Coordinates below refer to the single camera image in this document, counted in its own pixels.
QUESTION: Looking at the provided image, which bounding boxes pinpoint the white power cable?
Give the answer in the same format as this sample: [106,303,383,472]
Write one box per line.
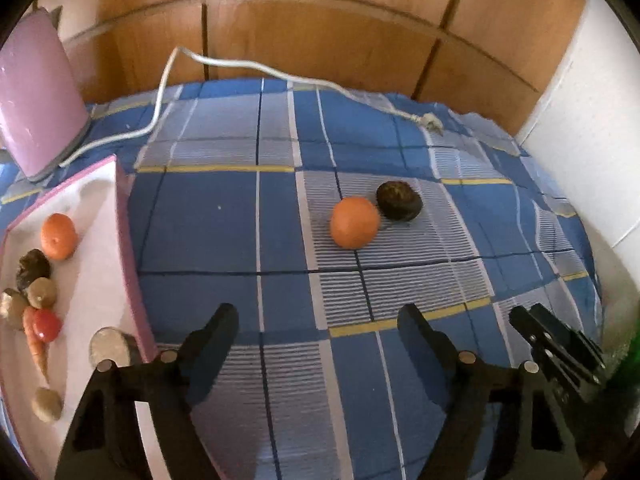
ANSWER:
[60,46,426,168]

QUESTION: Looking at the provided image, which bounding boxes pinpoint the round tan fruit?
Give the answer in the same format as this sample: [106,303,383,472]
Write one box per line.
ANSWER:
[27,277,57,310]

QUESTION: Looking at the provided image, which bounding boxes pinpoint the small dark brown fruit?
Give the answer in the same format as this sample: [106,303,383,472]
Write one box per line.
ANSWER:
[376,181,424,223]

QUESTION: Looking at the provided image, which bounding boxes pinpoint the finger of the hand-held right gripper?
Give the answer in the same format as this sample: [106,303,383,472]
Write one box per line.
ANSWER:
[531,303,607,367]
[509,306,601,402]

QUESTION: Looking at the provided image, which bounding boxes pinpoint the wooden wardrobe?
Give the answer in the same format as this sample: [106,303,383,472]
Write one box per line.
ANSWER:
[35,0,588,136]

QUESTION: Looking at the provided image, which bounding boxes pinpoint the large dark brown fruit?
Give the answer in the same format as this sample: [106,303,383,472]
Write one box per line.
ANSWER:
[16,248,51,292]

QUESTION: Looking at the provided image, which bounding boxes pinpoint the pink and white tray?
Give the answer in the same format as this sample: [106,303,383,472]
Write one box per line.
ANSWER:
[0,155,221,480]

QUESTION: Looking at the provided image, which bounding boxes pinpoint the beige potato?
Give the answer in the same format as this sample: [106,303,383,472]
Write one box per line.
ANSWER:
[32,387,64,424]

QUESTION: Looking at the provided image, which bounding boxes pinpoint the red tomato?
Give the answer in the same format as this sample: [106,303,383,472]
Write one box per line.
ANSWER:
[33,308,63,343]

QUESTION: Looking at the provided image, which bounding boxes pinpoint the carrot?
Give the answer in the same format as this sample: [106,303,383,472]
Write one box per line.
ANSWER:
[22,306,51,383]

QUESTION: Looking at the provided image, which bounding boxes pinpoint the orange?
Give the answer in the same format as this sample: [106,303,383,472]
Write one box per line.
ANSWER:
[41,213,78,261]
[330,196,381,249]

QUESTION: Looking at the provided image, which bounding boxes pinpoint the white power plug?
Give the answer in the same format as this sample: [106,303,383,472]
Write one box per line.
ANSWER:
[417,112,444,137]

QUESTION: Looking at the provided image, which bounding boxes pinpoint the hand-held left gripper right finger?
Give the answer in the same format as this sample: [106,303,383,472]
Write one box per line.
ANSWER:
[397,303,586,480]

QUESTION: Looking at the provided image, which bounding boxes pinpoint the grey-brown round fruit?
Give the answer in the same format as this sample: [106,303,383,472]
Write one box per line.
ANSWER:
[0,287,30,331]

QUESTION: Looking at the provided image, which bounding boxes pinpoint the blue checkered blanket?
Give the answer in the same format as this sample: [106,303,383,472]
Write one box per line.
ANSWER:
[0,77,603,480]

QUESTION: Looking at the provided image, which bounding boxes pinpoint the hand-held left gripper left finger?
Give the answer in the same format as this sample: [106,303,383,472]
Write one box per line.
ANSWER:
[54,303,240,480]

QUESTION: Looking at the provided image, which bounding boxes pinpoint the pink electric kettle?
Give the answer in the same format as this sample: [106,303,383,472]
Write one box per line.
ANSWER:
[0,6,92,183]

